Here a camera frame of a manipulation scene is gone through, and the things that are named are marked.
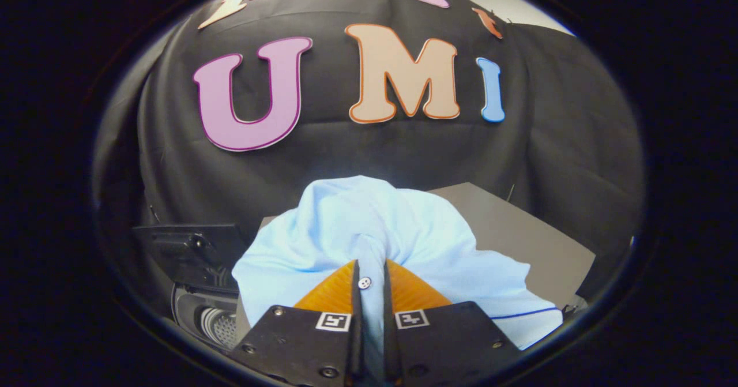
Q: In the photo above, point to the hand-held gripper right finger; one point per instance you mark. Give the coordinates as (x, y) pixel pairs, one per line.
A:
(450, 341)

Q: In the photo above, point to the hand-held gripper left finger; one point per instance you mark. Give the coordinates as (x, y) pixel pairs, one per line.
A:
(300, 341)

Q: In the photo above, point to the light blue shirt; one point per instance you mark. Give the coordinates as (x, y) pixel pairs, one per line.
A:
(357, 225)

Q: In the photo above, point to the black backdrop cloth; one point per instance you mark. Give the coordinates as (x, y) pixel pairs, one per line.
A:
(346, 150)

